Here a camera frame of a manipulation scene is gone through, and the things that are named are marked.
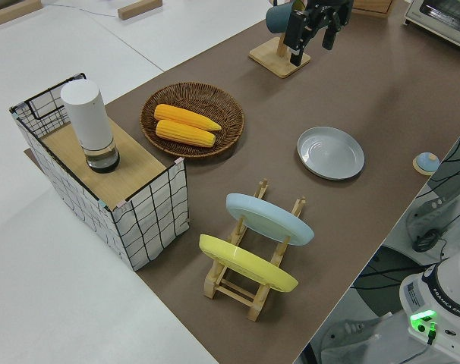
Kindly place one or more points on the brown table mat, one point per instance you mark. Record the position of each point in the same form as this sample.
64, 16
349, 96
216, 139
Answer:
328, 227

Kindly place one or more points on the light blue plate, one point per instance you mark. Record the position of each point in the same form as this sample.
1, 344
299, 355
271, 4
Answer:
268, 220

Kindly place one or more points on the wooden basket lid board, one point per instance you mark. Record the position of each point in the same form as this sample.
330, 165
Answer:
131, 167

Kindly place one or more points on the yellow corn cob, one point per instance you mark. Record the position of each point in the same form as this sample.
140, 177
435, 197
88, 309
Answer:
184, 115
184, 134

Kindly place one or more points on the white toaster oven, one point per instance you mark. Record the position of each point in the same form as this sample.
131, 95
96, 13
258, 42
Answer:
442, 19

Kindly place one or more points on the blue service bell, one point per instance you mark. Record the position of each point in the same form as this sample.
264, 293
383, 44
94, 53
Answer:
425, 162

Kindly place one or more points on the dark blue mug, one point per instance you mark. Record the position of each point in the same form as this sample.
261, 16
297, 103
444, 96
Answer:
277, 19

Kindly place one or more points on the yellow plate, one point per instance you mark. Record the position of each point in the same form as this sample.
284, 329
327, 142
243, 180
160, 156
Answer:
249, 265

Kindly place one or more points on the wooden mug tree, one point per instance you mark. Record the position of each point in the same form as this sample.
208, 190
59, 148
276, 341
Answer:
271, 60

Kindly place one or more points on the round wicker basket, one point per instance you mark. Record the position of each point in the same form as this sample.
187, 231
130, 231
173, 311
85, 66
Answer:
184, 95

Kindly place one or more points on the wooden cabinet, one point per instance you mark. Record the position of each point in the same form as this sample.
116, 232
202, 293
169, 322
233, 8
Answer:
370, 7

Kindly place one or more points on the gray plate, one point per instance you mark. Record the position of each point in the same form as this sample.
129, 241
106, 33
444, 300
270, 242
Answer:
330, 153

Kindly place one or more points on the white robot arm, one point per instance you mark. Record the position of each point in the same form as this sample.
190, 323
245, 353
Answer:
442, 303

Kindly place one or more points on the wooden plate rack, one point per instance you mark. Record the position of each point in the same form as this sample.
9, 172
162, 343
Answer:
234, 294

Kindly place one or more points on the light wooden block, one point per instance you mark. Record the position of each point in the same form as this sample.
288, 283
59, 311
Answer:
139, 8
10, 13

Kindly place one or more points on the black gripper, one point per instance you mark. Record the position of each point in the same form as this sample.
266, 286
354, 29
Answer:
328, 5

